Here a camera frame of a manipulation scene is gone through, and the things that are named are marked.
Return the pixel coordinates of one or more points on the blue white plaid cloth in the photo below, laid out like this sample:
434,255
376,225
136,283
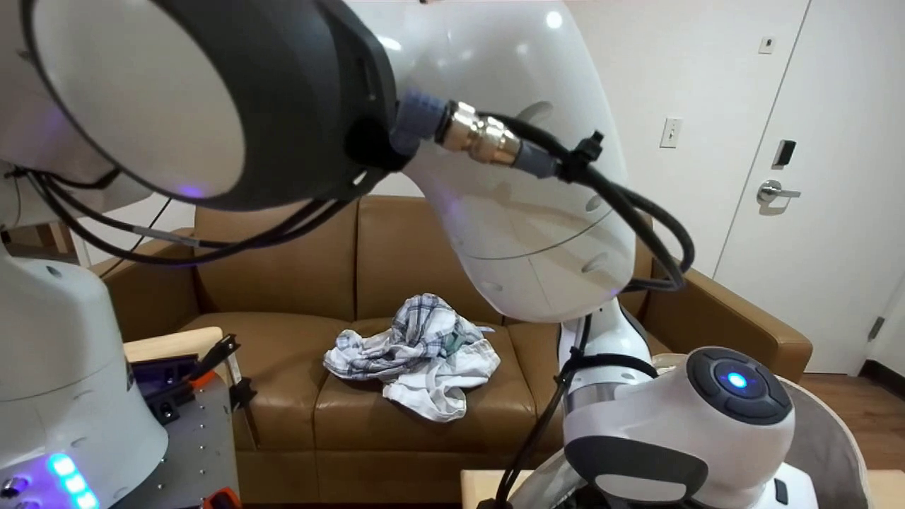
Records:
421,331

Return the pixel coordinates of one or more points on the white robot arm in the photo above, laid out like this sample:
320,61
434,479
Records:
496,113

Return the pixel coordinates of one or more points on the white cloth on couch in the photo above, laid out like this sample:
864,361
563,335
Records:
434,393

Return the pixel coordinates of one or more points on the brown leather couch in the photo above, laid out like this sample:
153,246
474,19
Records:
307,433

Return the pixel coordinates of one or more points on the grey fabric laundry basket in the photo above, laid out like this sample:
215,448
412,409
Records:
829,441

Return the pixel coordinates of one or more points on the grey robot mounting table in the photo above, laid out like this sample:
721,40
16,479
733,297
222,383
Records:
191,383

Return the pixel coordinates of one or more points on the black door card reader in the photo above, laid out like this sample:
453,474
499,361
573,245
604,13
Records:
785,153

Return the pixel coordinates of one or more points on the white door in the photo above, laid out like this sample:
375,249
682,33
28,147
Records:
832,257

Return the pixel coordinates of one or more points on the white light switch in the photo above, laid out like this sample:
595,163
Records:
672,134

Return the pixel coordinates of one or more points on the silver door handle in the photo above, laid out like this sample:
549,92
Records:
774,192

